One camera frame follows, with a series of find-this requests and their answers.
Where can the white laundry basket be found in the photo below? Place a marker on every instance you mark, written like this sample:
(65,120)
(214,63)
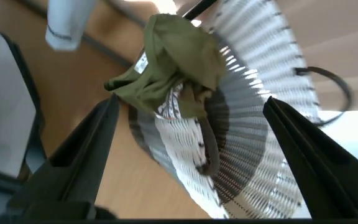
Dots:
(253,93)

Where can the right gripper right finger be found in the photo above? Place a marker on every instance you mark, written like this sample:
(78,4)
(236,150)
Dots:
(328,174)

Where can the green printed shirt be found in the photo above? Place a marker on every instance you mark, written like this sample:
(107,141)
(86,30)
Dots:
(182,46)

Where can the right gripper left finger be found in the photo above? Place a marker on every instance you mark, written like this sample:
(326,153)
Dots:
(61,180)

